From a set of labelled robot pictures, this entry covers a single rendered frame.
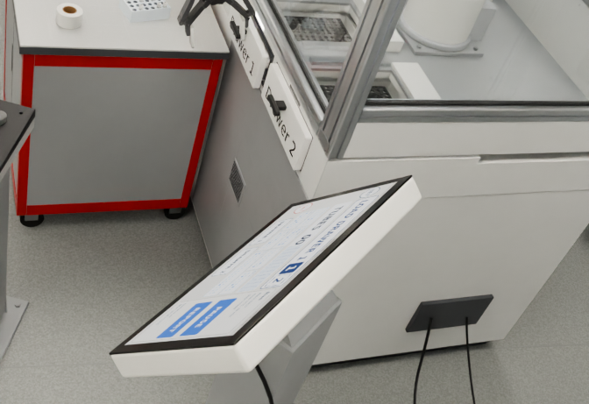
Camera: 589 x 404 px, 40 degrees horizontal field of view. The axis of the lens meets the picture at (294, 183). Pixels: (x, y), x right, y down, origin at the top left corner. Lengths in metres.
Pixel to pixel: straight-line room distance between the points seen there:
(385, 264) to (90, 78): 0.97
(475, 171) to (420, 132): 0.25
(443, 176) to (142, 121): 0.96
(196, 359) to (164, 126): 1.43
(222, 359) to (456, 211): 1.15
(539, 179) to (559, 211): 0.20
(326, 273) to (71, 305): 1.48
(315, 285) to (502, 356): 1.79
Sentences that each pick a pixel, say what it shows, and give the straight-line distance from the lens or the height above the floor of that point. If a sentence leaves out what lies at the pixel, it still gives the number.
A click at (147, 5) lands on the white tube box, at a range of 2.43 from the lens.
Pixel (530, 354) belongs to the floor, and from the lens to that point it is 3.01.
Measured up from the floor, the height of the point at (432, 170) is 0.90.
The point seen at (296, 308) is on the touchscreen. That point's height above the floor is 1.18.
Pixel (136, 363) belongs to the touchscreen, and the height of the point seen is 1.00.
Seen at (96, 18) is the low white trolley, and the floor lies 0.76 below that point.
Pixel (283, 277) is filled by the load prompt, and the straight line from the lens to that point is 1.24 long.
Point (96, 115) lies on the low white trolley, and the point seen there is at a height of 0.51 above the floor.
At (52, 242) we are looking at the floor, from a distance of 2.76.
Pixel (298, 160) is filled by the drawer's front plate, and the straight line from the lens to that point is 1.92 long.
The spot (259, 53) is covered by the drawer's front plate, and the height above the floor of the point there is 0.92.
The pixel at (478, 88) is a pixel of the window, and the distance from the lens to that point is 1.88.
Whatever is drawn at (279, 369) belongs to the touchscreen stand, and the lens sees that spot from 1.39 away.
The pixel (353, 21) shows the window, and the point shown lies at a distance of 1.75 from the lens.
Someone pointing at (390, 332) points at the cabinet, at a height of 0.19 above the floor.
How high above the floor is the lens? 2.08
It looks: 41 degrees down
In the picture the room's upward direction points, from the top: 20 degrees clockwise
